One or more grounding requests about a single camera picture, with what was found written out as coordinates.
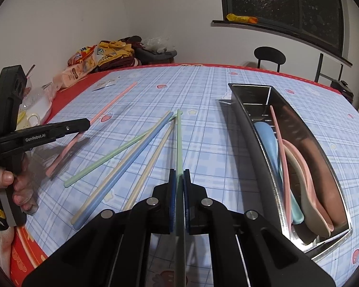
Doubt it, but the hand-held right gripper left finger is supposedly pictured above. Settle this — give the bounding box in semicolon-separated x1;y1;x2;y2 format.
22;169;177;287

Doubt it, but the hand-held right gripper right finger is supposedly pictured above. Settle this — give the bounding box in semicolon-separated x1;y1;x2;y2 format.
183;169;337;287

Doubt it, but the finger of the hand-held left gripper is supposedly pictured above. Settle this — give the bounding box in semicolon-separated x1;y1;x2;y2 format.
48;119;91;140

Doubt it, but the pink chopstick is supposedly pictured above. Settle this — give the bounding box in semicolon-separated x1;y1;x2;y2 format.
269;105;293;232
45;82;138;177

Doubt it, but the cream chopstick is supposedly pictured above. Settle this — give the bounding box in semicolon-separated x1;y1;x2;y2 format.
71;112;171;225
122;116;177;213

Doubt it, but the green chopstick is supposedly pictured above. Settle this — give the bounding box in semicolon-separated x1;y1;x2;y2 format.
175;109;188;287
63;110;183;188

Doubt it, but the blue chopstick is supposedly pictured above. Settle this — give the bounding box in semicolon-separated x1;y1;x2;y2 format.
73;111;174;231

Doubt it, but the blue spoon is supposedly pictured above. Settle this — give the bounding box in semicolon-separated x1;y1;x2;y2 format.
254;121;284;183

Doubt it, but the green spoon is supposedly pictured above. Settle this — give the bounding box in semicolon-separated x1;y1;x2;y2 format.
290;191;305;225

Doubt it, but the pink spoon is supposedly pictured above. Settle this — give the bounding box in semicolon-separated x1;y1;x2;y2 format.
284;139;335;232

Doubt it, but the white spoon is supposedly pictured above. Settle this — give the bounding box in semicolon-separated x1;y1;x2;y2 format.
282;139;332;237

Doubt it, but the metal utensil tray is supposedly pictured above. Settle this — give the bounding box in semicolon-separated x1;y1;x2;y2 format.
219;83;354;260

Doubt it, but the person's left hand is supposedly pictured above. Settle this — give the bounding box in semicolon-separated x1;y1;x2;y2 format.
0;152;39;214

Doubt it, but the white printed mug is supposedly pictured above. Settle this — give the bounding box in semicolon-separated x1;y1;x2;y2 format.
26;113;42;127

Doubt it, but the clear plastic food container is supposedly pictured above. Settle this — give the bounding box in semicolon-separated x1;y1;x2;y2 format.
18;64;57;120

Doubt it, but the pink biscuit packet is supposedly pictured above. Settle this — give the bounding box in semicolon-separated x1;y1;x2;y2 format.
52;63;92;89

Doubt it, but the small white packet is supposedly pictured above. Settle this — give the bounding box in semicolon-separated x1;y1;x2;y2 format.
93;79;118;92

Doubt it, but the orange snack bag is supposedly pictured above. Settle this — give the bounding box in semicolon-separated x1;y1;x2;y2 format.
67;45;98;68

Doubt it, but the yellow maroon clothes pile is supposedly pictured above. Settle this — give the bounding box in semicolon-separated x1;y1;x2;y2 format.
96;36;142;72

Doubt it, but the grey stool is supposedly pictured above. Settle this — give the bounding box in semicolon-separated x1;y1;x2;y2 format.
134;48;177;66

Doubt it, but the clear plastic bag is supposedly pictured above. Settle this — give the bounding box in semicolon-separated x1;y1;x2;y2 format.
142;37;175;53

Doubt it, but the black chair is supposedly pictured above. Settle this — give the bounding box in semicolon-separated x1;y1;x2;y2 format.
254;46;287;72

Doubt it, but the yellow orange packet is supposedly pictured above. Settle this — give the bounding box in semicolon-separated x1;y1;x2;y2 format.
226;13;258;24

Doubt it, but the brown rice cooker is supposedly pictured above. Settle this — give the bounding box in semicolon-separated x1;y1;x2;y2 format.
330;79;354;104

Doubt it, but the dark framed window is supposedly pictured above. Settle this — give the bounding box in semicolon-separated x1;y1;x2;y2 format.
212;0;353;68

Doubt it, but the black metal frame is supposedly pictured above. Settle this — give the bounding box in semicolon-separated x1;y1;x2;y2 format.
315;53;344;83

